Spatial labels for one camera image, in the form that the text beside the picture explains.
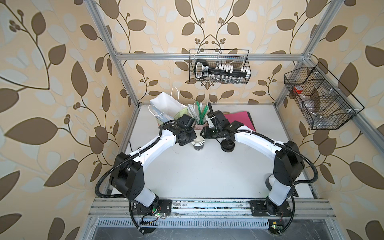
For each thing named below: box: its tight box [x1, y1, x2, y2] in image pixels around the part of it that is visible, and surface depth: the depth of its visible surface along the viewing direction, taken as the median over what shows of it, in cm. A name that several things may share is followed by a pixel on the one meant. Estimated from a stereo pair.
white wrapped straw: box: [187, 102, 203, 125], surface depth 96 cm
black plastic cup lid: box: [220, 139, 235, 153], surface depth 96 cm
